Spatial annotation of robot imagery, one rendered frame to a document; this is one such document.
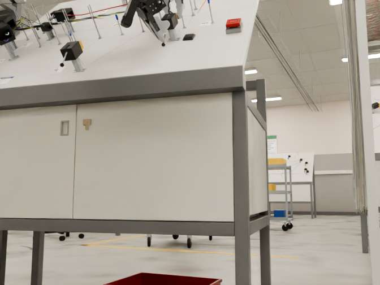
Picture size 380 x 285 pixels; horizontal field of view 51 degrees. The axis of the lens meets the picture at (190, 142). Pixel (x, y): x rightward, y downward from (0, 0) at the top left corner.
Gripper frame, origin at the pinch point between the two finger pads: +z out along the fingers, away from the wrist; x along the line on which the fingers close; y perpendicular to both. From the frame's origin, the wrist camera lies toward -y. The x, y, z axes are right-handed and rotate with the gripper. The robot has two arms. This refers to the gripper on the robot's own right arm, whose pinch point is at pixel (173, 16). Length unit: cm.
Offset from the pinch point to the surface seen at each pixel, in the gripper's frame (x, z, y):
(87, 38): 42.5, 4.5, 7.5
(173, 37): -0.7, 8.0, -3.3
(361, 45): -65, 16, 0
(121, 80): 9.4, 21.2, -27.6
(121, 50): 19.3, 11.1, -6.9
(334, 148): -66, 306, 1054
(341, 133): -84, 264, 1068
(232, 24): -22.6, 5.5, -2.7
